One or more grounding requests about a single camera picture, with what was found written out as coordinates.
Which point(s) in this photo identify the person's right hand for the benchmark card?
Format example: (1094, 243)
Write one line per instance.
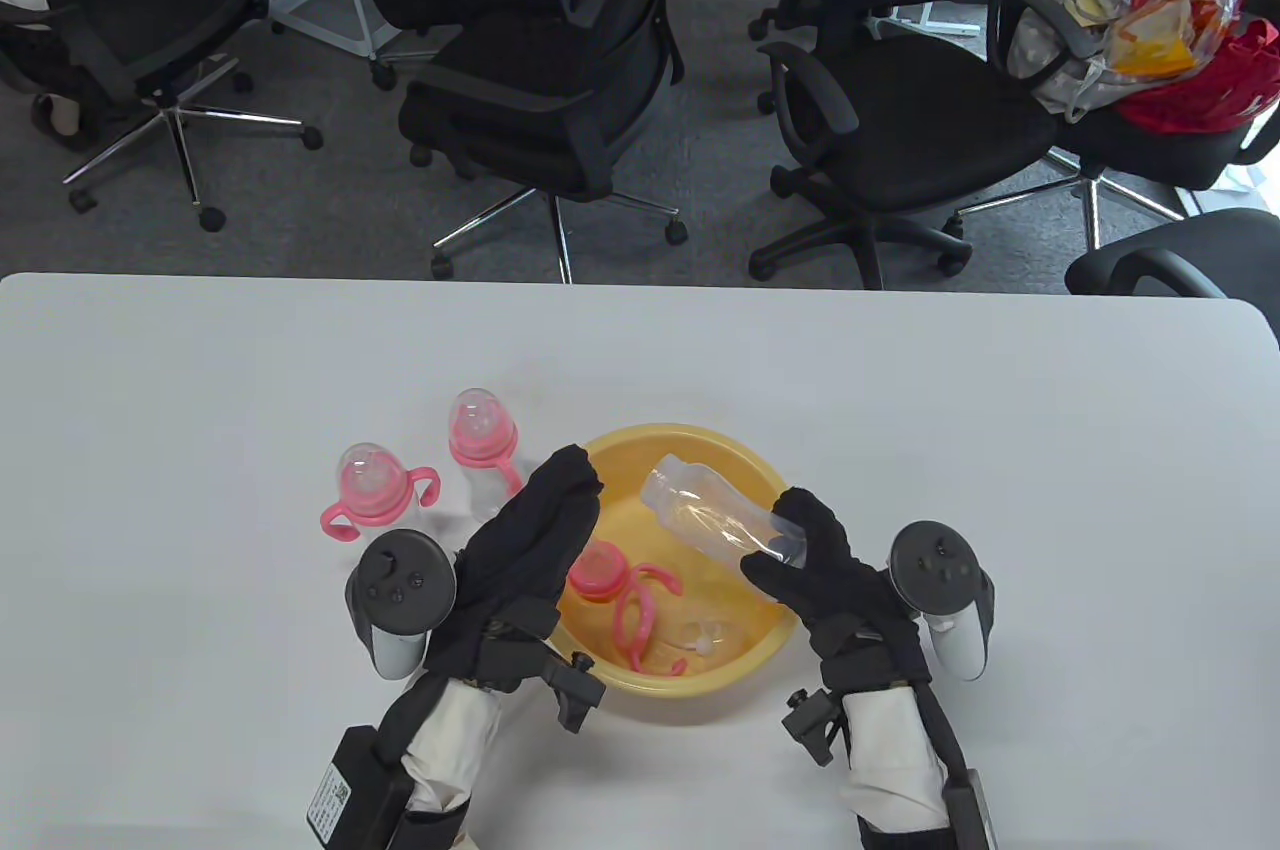
(850, 610)

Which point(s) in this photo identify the person's left hand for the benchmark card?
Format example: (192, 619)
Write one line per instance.
(520, 570)

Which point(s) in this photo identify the pink bottle collar with nipple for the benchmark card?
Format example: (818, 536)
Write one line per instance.
(597, 570)

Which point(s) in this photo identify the clear plastic baby bottle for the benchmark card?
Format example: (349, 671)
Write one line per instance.
(478, 435)
(700, 505)
(366, 485)

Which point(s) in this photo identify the black forearm battery box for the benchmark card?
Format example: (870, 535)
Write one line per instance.
(350, 790)
(970, 815)

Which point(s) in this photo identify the person's left forearm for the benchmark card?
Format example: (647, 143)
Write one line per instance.
(450, 740)

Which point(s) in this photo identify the person's right forearm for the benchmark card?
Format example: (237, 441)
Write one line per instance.
(890, 750)

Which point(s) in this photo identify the white and black controller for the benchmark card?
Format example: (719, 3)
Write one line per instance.
(935, 570)
(400, 580)

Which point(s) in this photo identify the yellow plastic basin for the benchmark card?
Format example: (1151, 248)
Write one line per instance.
(700, 680)

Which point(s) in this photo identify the beige fabric bag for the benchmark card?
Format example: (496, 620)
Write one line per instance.
(1060, 85)

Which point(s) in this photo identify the red bag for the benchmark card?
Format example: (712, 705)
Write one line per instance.
(1210, 105)

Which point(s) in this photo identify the clear orange plastic bag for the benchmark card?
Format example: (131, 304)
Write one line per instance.
(1160, 40)

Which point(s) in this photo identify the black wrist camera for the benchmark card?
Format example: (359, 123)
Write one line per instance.
(578, 695)
(815, 730)

